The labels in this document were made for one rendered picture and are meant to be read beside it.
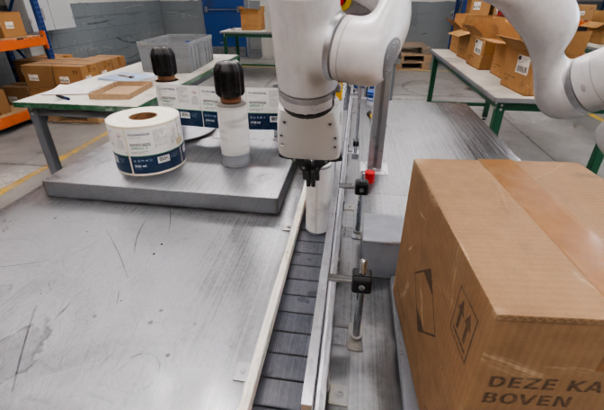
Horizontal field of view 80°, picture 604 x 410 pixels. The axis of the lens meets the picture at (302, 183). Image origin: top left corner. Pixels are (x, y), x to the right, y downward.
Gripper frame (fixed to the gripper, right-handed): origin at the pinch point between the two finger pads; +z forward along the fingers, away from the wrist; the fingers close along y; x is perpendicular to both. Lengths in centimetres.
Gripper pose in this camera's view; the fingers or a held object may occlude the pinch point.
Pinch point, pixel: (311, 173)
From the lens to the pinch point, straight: 63.7
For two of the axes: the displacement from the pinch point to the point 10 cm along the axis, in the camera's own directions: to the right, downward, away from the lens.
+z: 0.5, 6.7, 7.4
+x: -1.4, 7.4, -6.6
